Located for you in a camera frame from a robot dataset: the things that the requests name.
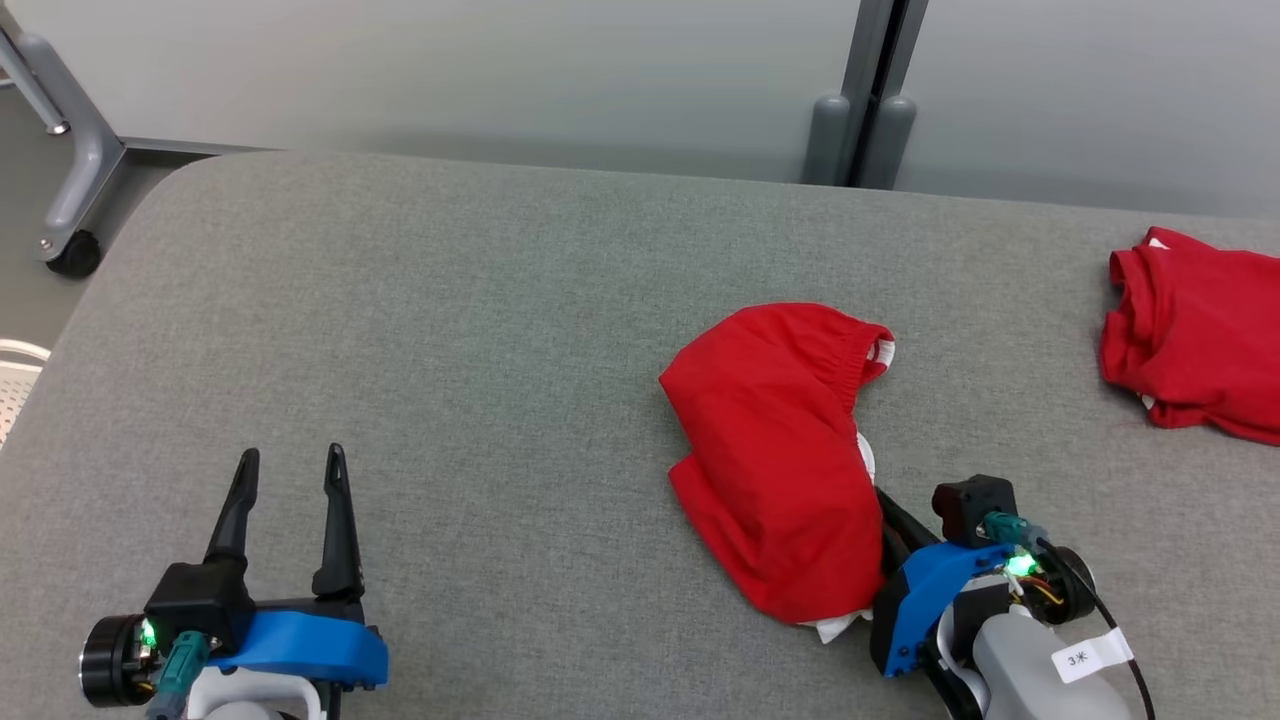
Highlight black caster wheel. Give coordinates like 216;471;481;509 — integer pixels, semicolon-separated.
45;231;103;280

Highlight teal left camera connector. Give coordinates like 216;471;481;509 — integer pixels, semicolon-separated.
148;630;212;720

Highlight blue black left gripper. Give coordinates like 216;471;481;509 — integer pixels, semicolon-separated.
80;442;390;707

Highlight red white shorts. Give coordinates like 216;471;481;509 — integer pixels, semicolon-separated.
658;302;898;644

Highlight grey metal stand leg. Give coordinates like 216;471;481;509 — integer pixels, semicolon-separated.
0;0;128;263

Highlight white perforated laundry basket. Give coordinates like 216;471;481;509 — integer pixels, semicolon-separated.
0;339;52;447

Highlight teal right camera connector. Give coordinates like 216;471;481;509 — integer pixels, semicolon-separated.
983;511;1048;551

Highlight white paper cable tag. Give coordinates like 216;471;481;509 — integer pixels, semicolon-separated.
1051;627;1137;685

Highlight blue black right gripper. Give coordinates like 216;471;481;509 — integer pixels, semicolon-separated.
869;487;1097;680

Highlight red white t-shirt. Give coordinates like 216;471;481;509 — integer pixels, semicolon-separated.
1098;227;1280;447

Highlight grey metal partition post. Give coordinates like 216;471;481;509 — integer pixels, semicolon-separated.
803;0;929;191

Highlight teal camera connector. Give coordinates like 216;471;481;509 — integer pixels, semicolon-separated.
983;511;1048;551
148;630;212;720

